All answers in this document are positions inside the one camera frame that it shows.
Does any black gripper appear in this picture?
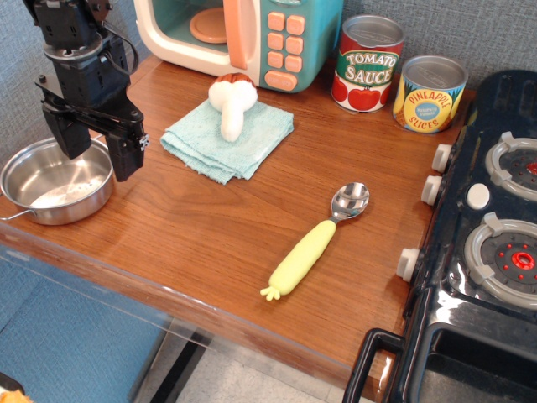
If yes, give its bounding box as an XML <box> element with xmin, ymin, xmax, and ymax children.
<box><xmin>39</xmin><ymin>33</ymin><xmax>145</xmax><ymax>182</ymax></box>

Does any white plush mushroom brown cap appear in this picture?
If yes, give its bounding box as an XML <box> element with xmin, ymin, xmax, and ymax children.
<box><xmin>208</xmin><ymin>73</ymin><xmax>258</xmax><ymax>143</ymax></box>

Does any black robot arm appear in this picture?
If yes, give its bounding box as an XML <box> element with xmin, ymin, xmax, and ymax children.
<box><xmin>25</xmin><ymin>1</ymin><xmax>149</xmax><ymax>181</ymax></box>

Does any light blue folded napkin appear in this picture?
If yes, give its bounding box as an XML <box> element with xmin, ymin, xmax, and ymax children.
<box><xmin>160</xmin><ymin>101</ymin><xmax>294</xmax><ymax>185</ymax></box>

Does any stainless steel pot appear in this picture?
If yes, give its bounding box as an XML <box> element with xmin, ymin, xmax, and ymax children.
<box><xmin>1</xmin><ymin>138</ymin><xmax>114</xmax><ymax>226</ymax></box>

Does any teal toy microwave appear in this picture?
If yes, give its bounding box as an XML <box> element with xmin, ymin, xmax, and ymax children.
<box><xmin>134</xmin><ymin>0</ymin><xmax>343</xmax><ymax>93</ymax></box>

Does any orange object at corner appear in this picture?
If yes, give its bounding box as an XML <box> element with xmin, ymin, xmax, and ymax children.
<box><xmin>0</xmin><ymin>373</ymin><xmax>33</xmax><ymax>403</ymax></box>

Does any tomato sauce can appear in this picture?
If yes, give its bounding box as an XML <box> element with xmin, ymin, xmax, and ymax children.
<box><xmin>331</xmin><ymin>14</ymin><xmax>404</xmax><ymax>113</ymax></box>

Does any pineapple slices can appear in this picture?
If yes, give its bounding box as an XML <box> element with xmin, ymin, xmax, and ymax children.
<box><xmin>393</xmin><ymin>55</ymin><xmax>468</xmax><ymax>133</ymax></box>

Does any black toy stove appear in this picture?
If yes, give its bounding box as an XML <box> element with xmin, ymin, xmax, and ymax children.
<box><xmin>343</xmin><ymin>70</ymin><xmax>536</xmax><ymax>402</ymax></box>

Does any black cable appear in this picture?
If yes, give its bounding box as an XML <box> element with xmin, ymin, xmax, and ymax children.
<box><xmin>100</xmin><ymin>20</ymin><xmax>139</xmax><ymax>76</ymax></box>

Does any spoon with yellow-green handle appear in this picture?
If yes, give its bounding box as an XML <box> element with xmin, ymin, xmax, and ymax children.
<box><xmin>259</xmin><ymin>182</ymin><xmax>370</xmax><ymax>301</ymax></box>

